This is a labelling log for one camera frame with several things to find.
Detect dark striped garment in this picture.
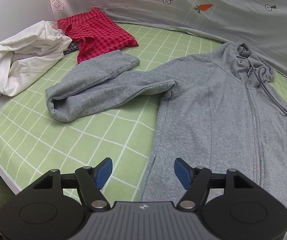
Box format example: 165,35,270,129
63,42,79,55

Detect white crumpled garment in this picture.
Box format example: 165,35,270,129
0,20,72,97

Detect red checkered garment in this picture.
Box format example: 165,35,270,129
58,7,139,63

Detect grey carrot print sheet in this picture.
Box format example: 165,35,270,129
50,0,287,77

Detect green grid mat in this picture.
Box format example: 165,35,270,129
0,24,287,202

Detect grey zip hoodie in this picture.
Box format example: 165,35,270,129
45,42,287,240

